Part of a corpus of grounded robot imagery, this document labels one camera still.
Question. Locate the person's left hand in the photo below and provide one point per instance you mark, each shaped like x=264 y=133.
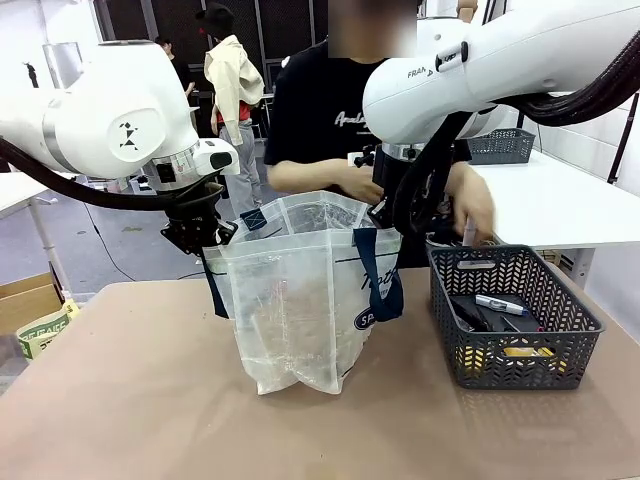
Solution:
x=475 y=200

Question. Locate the mannequin with cream hoodie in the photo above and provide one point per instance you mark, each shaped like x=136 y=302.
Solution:
x=235 y=100

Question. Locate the black slanted pole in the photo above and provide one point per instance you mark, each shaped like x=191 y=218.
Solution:
x=625 y=130

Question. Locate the black tripod stand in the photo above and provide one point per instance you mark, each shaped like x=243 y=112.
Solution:
x=32 y=75

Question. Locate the green printed paper sack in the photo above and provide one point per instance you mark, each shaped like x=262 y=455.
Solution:
x=47 y=332

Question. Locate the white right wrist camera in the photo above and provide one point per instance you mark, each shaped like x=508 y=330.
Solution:
x=360 y=157

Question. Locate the white side table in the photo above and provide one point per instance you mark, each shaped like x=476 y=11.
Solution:
x=550 y=200

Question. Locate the person in black t-shirt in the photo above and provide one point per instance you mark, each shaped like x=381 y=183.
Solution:
x=320 y=110

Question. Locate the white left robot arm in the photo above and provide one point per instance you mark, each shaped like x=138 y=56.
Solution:
x=115 y=110

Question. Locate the person's right hand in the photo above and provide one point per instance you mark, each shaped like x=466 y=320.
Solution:
x=362 y=186

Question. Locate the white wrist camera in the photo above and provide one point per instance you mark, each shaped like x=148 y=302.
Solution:
x=360 y=157
x=217 y=157

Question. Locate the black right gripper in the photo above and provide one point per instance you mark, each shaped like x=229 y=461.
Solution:
x=392 y=170

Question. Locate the person's right forearm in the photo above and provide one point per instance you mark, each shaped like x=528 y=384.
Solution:
x=305 y=175

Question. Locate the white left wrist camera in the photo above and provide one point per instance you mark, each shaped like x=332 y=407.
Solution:
x=217 y=157

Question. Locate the white blue marker pen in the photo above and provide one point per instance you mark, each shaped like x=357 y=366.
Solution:
x=500 y=303

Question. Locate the small yellow black item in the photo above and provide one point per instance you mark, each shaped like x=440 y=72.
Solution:
x=472 y=359

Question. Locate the background person in black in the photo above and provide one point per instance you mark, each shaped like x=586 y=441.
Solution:
x=177 y=65

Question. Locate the small white tube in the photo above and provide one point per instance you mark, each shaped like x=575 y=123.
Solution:
x=468 y=235

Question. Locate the black flat pouch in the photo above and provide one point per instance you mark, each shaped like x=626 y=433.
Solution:
x=480 y=315

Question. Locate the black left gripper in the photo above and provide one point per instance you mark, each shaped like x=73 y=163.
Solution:
x=192 y=227

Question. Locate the brown cardboard box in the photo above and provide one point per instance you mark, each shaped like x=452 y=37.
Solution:
x=30 y=300

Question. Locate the grey whiteboard panel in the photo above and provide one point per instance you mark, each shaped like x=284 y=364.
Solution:
x=65 y=60

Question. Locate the yellow packaged item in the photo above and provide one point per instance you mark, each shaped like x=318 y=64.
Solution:
x=530 y=355

